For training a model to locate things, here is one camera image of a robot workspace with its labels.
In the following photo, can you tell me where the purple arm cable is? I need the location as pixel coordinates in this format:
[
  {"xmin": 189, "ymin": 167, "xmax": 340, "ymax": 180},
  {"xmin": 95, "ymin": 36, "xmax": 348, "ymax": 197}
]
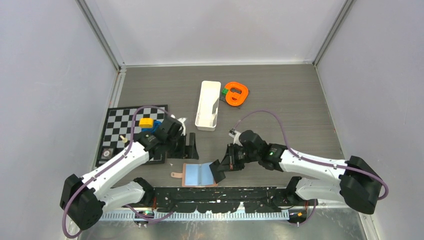
[
  {"xmin": 233, "ymin": 110, "xmax": 389, "ymax": 201},
  {"xmin": 62, "ymin": 105, "xmax": 186, "ymax": 239}
]

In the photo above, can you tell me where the blue toy car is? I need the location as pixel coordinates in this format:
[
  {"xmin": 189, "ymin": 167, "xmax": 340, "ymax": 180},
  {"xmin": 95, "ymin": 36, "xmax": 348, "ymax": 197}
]
[{"xmin": 141, "ymin": 120, "xmax": 162, "ymax": 133}]

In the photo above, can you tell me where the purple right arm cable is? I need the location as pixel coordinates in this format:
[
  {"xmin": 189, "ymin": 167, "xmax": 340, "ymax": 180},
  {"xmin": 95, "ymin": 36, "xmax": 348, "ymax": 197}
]
[{"xmin": 233, "ymin": 110, "xmax": 389, "ymax": 201}]

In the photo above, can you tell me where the yellow toy brick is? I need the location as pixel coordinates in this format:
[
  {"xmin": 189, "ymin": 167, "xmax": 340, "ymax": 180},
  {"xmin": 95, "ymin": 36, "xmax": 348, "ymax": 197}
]
[{"xmin": 138, "ymin": 117, "xmax": 155, "ymax": 129}]

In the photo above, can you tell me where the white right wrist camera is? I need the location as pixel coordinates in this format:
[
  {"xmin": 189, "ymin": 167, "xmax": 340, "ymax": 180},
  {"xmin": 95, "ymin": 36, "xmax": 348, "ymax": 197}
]
[{"xmin": 228, "ymin": 129, "xmax": 242, "ymax": 146}]

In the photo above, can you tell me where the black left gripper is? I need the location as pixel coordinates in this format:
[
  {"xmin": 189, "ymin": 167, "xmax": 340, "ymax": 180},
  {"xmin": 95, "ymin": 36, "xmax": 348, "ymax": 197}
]
[{"xmin": 165, "ymin": 131, "xmax": 198, "ymax": 159}]

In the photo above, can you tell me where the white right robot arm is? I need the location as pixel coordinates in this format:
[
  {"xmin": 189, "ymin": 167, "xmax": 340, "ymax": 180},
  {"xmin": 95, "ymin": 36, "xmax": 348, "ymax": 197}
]
[{"xmin": 209, "ymin": 129, "xmax": 383, "ymax": 215}]

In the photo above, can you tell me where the green small cube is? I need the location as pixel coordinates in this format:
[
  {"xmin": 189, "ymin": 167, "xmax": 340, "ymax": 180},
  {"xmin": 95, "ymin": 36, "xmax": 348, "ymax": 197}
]
[{"xmin": 221, "ymin": 88, "xmax": 229, "ymax": 96}]

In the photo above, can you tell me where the brown leather card holder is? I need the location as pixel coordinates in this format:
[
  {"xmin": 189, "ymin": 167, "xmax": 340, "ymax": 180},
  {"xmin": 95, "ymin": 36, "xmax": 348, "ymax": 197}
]
[{"xmin": 170, "ymin": 162, "xmax": 218, "ymax": 188}]

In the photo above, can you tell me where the cream chess pawn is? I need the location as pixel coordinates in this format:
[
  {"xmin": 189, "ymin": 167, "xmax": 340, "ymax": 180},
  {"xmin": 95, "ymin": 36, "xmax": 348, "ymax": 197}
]
[{"xmin": 119, "ymin": 135, "xmax": 128, "ymax": 143}]

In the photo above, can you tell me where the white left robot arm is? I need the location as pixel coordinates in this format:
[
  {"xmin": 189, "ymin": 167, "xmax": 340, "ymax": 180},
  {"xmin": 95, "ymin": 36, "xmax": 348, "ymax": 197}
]
[{"xmin": 59, "ymin": 115, "xmax": 187, "ymax": 231}]

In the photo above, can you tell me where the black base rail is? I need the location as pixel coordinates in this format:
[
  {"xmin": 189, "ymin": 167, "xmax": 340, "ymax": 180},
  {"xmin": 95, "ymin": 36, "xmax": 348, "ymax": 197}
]
[{"xmin": 141, "ymin": 186, "xmax": 314, "ymax": 214}]

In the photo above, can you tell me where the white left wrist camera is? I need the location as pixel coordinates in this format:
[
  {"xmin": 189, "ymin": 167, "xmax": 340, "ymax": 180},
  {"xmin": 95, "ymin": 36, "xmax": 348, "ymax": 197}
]
[{"xmin": 177, "ymin": 117, "xmax": 187, "ymax": 136}]

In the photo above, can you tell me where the orange plastic ring toy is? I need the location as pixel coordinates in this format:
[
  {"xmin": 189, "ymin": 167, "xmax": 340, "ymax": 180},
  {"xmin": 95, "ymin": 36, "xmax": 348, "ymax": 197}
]
[{"xmin": 224, "ymin": 81, "xmax": 250, "ymax": 107}]

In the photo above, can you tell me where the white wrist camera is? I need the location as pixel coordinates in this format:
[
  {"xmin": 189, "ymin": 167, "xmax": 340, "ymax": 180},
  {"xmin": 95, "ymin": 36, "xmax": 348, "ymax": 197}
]
[
  {"xmin": 228, "ymin": 129, "xmax": 242, "ymax": 146},
  {"xmin": 177, "ymin": 117, "xmax": 187, "ymax": 136}
]

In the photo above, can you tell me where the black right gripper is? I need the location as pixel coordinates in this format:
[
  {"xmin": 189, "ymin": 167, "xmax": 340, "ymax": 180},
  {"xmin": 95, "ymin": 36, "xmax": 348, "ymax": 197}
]
[{"xmin": 217, "ymin": 142, "xmax": 260, "ymax": 173}]

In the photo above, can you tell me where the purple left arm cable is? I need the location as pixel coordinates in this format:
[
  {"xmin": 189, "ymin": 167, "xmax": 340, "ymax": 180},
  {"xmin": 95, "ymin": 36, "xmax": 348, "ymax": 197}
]
[{"xmin": 62, "ymin": 105, "xmax": 186, "ymax": 239}]

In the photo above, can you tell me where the poker chip in case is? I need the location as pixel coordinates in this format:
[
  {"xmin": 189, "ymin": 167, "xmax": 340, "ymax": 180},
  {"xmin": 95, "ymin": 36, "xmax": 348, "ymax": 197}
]
[{"xmin": 99, "ymin": 147, "xmax": 115, "ymax": 161}]

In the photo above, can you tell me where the white plastic tray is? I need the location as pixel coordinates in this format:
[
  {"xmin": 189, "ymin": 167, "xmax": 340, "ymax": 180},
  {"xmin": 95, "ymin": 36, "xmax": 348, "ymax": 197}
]
[{"xmin": 194, "ymin": 80, "xmax": 221, "ymax": 132}]

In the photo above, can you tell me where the black white chessboard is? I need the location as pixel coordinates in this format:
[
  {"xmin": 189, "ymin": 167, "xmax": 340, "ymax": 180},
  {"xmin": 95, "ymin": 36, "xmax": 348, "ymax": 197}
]
[{"xmin": 95, "ymin": 104, "xmax": 168, "ymax": 168}]

